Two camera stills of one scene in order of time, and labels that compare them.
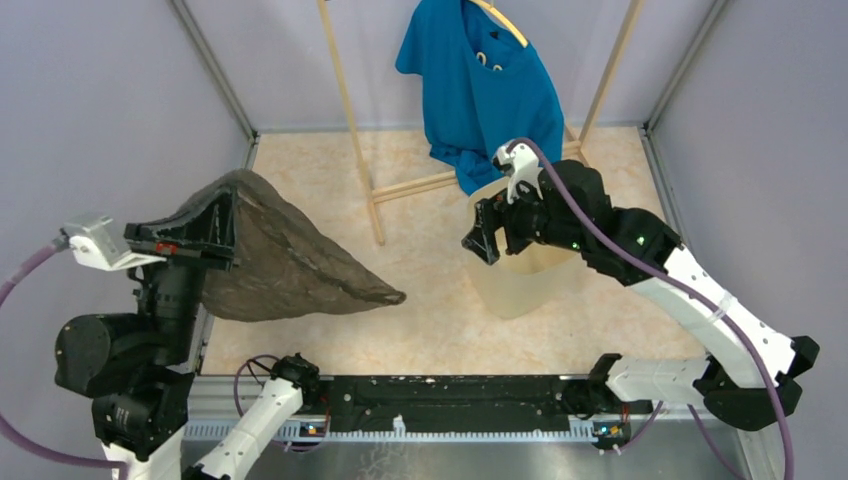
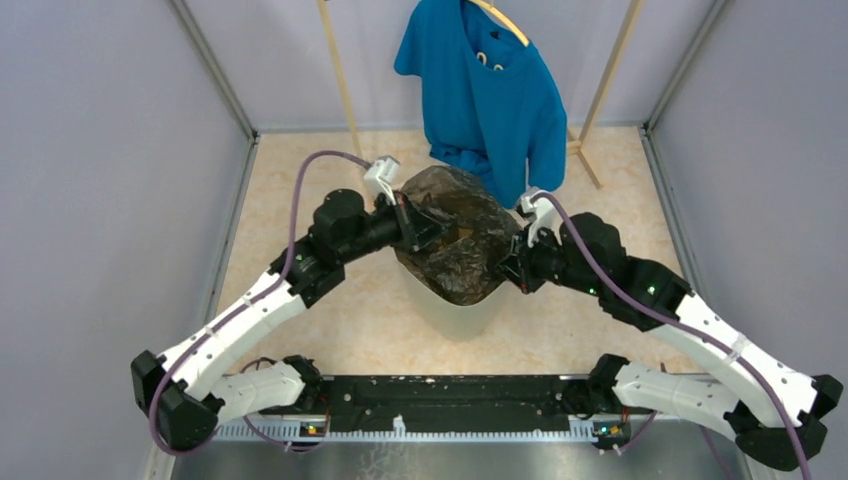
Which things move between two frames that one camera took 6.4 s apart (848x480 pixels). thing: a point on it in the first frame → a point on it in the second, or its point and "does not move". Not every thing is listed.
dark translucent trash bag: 283,267 → 463,266
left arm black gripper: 208,220 → 416,228
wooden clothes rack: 382,188 does not move
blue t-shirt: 482,89 does not move
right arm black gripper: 490,214 → 518,267
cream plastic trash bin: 533,280 → 458,321
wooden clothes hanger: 505,21 does not move
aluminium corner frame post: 224,84 does not move
